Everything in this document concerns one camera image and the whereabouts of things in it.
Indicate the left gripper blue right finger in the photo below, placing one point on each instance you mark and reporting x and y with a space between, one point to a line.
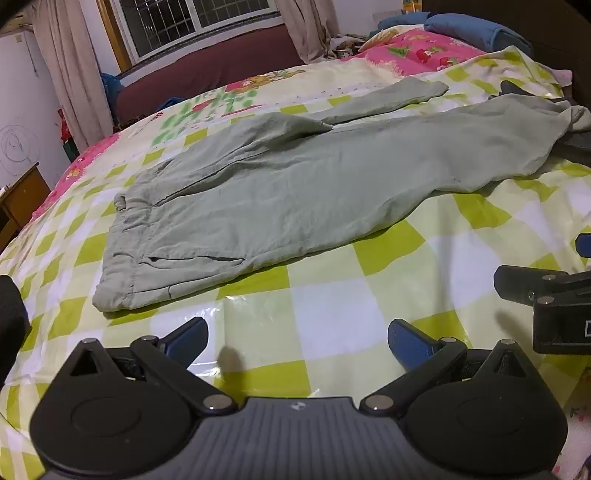
414 349

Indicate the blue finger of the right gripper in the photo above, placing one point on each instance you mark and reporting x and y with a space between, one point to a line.
524 285

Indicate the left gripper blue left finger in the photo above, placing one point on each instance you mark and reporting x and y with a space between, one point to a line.
179 348

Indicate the grey-green pants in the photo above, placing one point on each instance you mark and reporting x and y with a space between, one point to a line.
275 187

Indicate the green checked plastic bed sheet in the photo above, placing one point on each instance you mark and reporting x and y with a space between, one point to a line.
313 327

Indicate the folded black garment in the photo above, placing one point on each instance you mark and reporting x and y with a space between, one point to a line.
14 325

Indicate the wooden side cabinet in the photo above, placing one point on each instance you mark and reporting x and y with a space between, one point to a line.
19 202

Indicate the red green bag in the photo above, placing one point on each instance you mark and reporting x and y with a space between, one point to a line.
67 140

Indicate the blue pillow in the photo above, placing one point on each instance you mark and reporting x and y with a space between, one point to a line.
483 34

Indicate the maroon sofa bench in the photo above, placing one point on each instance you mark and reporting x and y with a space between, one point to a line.
229 61

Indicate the pink floral quilt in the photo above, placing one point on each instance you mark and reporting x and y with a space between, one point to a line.
393 56

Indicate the left beige curtain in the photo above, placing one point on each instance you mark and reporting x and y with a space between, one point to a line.
62 36

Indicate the beige curtain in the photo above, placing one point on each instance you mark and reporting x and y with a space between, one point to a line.
62 36
311 24

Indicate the barred window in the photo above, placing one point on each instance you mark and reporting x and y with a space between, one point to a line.
151 26

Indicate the right beige curtain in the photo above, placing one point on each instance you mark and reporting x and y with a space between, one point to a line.
311 24

